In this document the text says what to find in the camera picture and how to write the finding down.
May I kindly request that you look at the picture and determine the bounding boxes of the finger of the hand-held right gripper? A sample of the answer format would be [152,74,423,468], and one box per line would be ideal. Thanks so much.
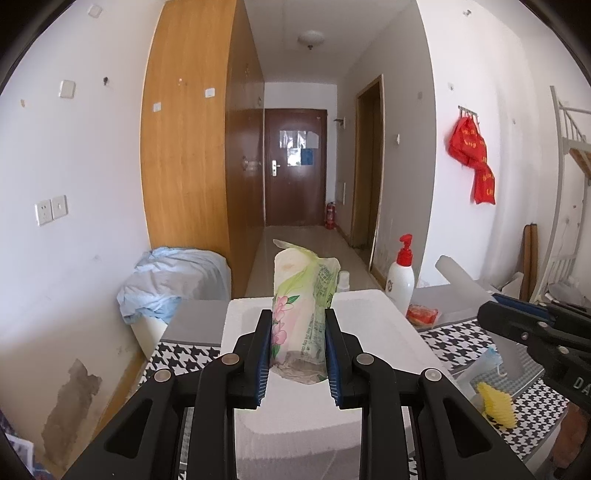
[491,293,561,321]
[477,301,555,344]

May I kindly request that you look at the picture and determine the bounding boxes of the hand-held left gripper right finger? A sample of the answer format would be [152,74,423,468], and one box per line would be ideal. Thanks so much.
[324,308,536,480]

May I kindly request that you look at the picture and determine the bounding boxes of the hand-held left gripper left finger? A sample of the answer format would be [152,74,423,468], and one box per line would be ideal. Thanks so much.
[62,308,273,480]

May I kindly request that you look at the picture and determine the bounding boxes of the white face mask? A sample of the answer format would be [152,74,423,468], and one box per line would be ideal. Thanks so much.
[495,342,525,378]

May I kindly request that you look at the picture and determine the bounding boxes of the white foam box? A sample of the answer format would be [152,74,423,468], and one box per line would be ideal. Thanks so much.
[221,290,455,480]

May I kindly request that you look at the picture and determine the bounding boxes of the tissue roll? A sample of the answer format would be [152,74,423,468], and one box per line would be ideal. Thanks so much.
[269,239,342,385]

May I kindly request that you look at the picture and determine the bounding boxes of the person's right forearm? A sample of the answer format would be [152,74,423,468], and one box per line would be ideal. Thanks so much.
[553,401,591,468]

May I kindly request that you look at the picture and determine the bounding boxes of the wooden boards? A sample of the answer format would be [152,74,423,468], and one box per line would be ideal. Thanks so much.
[522,223,539,301]

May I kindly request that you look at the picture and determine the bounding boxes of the grey bedding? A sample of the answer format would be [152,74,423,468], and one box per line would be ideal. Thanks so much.
[549,281,583,302]

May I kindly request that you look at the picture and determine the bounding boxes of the houndstooth tablecloth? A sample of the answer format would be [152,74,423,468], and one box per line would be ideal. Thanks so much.
[139,300,591,480]

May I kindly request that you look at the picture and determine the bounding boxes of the yellow spiky object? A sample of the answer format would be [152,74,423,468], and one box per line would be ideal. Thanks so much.
[475,382,515,431]

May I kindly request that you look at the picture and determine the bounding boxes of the red snack packet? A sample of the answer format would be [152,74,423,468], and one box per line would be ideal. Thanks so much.
[406,305,441,328]

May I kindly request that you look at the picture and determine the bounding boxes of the white red-pump lotion bottle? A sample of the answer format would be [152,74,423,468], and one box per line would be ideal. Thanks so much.
[385,234,416,317]

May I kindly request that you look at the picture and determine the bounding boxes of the light blue cloth heap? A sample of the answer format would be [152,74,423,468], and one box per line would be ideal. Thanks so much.
[116,246,232,324]

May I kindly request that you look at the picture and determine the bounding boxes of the red hanging bags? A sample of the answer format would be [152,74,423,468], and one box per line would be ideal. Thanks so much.
[448,115,497,206]

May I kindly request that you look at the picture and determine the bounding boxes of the dark brown door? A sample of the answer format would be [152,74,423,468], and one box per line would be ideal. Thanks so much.
[263,108,328,228]

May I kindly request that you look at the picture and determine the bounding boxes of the wooden wardrobe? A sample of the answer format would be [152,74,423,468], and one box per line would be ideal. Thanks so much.
[140,0,266,298]

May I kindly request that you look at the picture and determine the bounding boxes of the clear door notice sheet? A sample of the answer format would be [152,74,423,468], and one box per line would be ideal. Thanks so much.
[279,130,320,160]

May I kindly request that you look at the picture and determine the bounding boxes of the round ceiling lamp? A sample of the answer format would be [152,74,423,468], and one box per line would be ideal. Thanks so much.
[298,30,326,51]

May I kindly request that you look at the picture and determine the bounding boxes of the white metal bed frame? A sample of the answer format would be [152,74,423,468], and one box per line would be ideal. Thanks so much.
[538,85,591,305]

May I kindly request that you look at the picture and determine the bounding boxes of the wooden doorway frame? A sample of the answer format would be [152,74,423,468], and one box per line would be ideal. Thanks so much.
[349,74,385,273]

